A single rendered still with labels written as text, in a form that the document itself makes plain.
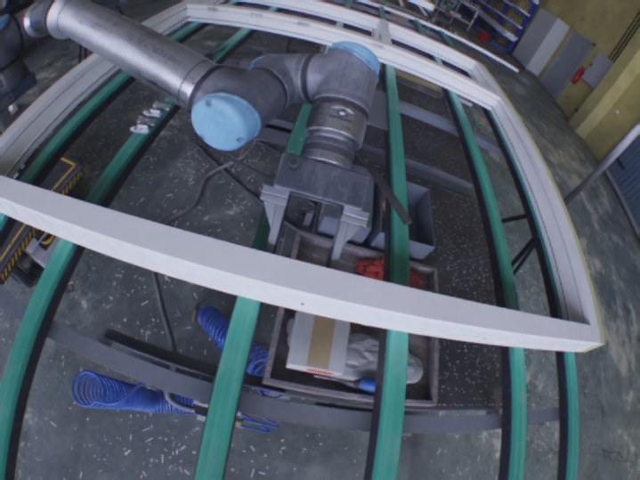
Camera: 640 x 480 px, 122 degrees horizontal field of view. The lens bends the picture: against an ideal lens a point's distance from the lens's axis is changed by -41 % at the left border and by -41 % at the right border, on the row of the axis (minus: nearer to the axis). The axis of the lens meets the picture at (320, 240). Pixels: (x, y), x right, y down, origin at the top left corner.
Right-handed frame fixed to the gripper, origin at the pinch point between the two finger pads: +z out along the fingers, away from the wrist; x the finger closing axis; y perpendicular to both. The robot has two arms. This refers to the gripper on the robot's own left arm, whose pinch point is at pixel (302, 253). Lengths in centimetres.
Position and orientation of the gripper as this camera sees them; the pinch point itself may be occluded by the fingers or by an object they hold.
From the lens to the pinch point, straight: 43.9
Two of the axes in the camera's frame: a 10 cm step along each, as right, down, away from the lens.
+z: -2.5, 9.7, 0.2
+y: 1.1, 0.5, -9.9
